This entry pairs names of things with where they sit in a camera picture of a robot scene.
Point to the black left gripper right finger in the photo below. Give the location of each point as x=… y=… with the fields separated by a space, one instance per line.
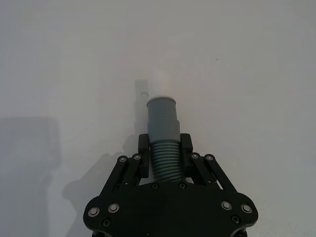
x=187 y=148

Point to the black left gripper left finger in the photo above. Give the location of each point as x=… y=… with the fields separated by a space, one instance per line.
x=144 y=158

